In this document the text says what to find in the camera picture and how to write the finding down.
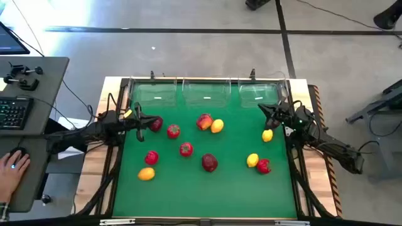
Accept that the black chair base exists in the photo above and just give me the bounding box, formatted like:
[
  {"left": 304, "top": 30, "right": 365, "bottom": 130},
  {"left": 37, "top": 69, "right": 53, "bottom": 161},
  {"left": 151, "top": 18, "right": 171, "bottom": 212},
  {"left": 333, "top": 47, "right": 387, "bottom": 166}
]
[{"left": 372, "top": 0, "right": 402, "bottom": 31}]

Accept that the orange-yellow lemon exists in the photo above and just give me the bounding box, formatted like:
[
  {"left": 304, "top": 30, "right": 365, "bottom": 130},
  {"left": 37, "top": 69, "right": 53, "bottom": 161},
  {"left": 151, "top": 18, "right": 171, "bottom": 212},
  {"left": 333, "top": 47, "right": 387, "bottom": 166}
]
[
  {"left": 210, "top": 118, "right": 225, "bottom": 134},
  {"left": 137, "top": 167, "right": 156, "bottom": 181}
]

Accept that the red strawberry toy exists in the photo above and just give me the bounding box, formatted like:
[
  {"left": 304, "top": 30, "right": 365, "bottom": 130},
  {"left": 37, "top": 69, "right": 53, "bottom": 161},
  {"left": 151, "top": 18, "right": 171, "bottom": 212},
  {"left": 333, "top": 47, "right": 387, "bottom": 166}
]
[{"left": 166, "top": 124, "right": 182, "bottom": 139}]

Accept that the black desk monitor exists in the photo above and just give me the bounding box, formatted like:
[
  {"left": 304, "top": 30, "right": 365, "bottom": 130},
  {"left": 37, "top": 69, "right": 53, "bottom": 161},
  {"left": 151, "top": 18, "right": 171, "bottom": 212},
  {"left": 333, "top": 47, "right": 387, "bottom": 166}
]
[{"left": 0, "top": 21, "right": 31, "bottom": 56}]

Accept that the silver metal bracket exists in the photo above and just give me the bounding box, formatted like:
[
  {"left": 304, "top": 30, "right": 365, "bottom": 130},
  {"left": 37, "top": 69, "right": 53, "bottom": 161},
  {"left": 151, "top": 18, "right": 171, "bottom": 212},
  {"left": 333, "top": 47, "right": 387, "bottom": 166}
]
[
  {"left": 274, "top": 220, "right": 310, "bottom": 226},
  {"left": 99, "top": 218, "right": 136, "bottom": 226}
]

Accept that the yellow black hazard strip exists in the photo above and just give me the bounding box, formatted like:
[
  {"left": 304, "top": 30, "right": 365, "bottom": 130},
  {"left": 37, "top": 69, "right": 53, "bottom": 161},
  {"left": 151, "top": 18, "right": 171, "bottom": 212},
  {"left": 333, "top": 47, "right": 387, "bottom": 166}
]
[{"left": 309, "top": 84, "right": 343, "bottom": 217}]

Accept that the clear plastic bin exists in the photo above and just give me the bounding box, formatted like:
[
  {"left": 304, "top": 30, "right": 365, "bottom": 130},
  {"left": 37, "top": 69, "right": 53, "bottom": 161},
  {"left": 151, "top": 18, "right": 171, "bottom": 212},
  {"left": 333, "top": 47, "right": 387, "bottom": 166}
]
[
  {"left": 132, "top": 80, "right": 177, "bottom": 108},
  {"left": 182, "top": 78, "right": 232, "bottom": 108},
  {"left": 237, "top": 80, "right": 288, "bottom": 109}
]

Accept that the yellow lemon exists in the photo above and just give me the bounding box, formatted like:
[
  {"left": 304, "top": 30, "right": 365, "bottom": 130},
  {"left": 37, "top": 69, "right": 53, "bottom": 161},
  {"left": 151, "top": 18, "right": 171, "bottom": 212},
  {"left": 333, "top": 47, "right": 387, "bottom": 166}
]
[
  {"left": 261, "top": 129, "right": 274, "bottom": 143},
  {"left": 246, "top": 153, "right": 260, "bottom": 168}
]

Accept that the black aluminium table frame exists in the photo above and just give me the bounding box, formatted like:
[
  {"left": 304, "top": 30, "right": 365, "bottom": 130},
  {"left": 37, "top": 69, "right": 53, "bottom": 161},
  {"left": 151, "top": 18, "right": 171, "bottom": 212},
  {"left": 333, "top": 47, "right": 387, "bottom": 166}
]
[{"left": 73, "top": 77, "right": 337, "bottom": 220}]

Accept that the grey metal stand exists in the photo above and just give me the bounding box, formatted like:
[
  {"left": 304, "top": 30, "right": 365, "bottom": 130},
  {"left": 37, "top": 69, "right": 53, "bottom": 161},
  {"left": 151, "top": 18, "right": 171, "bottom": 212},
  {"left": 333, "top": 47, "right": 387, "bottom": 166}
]
[{"left": 345, "top": 78, "right": 402, "bottom": 182}]

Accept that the green table mat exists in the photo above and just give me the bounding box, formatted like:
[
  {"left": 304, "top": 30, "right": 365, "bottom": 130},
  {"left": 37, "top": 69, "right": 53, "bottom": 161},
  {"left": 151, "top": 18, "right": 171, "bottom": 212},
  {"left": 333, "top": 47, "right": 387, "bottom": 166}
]
[{"left": 112, "top": 82, "right": 298, "bottom": 219}]

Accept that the grey desk top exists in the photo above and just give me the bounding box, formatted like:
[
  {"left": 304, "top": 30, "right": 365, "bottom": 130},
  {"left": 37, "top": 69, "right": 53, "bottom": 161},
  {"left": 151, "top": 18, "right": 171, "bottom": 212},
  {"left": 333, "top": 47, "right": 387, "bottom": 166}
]
[
  {"left": 0, "top": 56, "right": 70, "bottom": 136},
  {"left": 0, "top": 134, "right": 55, "bottom": 213}
]

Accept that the dented dark red apple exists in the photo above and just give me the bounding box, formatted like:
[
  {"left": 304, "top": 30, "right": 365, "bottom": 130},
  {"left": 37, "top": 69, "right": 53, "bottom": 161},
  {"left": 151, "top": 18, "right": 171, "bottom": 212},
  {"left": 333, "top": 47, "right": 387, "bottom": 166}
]
[{"left": 201, "top": 153, "right": 219, "bottom": 173}]

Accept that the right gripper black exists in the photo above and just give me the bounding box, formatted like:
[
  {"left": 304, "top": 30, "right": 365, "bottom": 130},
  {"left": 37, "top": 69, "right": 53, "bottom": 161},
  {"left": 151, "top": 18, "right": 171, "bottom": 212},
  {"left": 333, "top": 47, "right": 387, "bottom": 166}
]
[{"left": 258, "top": 100, "right": 298, "bottom": 130}]

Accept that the black computer mouse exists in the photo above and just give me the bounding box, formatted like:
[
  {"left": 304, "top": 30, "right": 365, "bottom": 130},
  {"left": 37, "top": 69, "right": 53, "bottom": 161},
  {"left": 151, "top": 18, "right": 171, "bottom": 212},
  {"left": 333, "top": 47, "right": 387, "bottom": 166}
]
[{"left": 9, "top": 146, "right": 29, "bottom": 169}]

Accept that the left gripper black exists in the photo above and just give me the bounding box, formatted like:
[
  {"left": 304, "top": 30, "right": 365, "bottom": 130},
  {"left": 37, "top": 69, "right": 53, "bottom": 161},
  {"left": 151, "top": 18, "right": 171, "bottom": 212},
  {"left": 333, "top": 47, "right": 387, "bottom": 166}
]
[{"left": 121, "top": 102, "right": 163, "bottom": 142}]

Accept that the red and yellow apple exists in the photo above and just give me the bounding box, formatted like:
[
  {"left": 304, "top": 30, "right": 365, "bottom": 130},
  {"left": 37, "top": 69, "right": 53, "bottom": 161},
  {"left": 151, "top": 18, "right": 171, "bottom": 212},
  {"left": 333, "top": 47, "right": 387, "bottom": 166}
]
[{"left": 196, "top": 112, "right": 214, "bottom": 131}]

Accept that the black floor box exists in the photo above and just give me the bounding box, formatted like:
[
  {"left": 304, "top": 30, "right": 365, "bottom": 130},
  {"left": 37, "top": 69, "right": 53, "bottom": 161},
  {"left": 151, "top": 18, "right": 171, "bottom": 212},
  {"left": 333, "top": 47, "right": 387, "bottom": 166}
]
[{"left": 244, "top": 0, "right": 271, "bottom": 11}]

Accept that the black backlit keyboard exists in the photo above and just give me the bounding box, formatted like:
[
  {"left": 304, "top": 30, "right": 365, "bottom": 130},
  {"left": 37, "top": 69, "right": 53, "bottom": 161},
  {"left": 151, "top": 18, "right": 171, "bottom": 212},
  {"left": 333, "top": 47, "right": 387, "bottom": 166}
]
[{"left": 0, "top": 96, "right": 35, "bottom": 131}]

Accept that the black screw clamp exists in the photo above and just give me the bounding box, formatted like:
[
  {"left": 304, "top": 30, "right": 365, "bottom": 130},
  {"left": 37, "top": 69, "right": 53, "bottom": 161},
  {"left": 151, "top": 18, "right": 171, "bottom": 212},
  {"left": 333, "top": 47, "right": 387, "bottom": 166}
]
[
  {"left": 8, "top": 62, "right": 44, "bottom": 78},
  {"left": 3, "top": 75, "right": 40, "bottom": 92}
]

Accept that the person's hand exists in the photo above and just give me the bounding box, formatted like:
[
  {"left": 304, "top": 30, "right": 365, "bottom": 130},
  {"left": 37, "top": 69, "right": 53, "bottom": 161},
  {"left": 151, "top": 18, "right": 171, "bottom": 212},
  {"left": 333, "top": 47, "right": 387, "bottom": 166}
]
[{"left": 0, "top": 149, "right": 31, "bottom": 203}]

